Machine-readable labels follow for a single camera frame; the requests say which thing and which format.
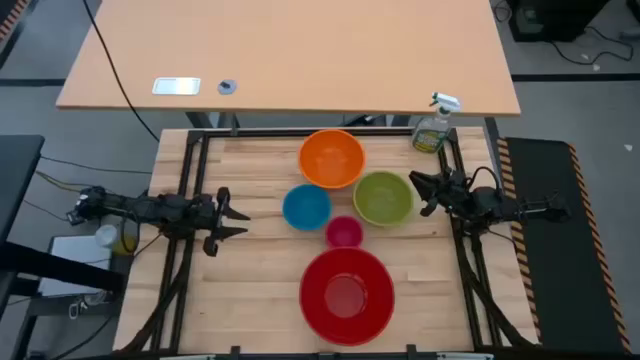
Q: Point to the green plastic bowl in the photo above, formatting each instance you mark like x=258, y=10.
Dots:
x=383, y=199

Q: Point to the black metal stand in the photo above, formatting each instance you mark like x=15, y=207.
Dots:
x=55, y=267

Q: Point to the blue plastic bowl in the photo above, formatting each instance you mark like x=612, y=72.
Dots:
x=306, y=207

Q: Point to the black side table panel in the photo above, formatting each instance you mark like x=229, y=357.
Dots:
x=17, y=180

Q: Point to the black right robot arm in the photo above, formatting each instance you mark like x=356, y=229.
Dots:
x=500, y=204

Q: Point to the black equipment box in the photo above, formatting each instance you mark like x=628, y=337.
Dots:
x=550, y=20

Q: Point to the black metal table frame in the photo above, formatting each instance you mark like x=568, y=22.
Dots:
x=260, y=133

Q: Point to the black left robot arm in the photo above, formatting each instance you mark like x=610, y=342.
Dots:
x=150, y=207

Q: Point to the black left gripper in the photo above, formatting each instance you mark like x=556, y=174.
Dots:
x=214, y=220

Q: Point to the large red plastic bowl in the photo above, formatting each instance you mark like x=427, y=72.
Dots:
x=346, y=296

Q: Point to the orange plastic bowl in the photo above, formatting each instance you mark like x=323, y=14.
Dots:
x=331, y=159

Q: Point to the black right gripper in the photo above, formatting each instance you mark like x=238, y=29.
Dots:
x=454, y=194

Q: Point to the white flat box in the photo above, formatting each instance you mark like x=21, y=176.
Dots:
x=75, y=250

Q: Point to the clear bottle with white cap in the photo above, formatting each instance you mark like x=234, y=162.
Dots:
x=106, y=235

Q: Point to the light wood desk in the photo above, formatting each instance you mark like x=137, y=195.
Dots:
x=300, y=50

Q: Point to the small pink plastic bowl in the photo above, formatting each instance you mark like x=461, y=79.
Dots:
x=344, y=232

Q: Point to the grey round desk grommet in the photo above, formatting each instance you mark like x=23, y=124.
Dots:
x=227, y=87

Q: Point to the green-labelled cleaner spray bottle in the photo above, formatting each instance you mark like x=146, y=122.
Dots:
x=430, y=135

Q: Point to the black mat with striped edges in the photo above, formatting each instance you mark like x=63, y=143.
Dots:
x=550, y=250
x=12, y=20

